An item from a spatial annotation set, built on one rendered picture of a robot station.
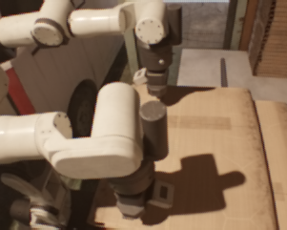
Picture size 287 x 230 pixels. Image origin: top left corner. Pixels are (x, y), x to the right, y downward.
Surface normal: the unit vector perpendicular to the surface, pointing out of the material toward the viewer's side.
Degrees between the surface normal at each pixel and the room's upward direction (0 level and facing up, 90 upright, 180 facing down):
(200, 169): 0
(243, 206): 0
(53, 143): 1
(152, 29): 90
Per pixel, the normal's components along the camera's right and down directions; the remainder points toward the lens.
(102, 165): 0.02, 0.73
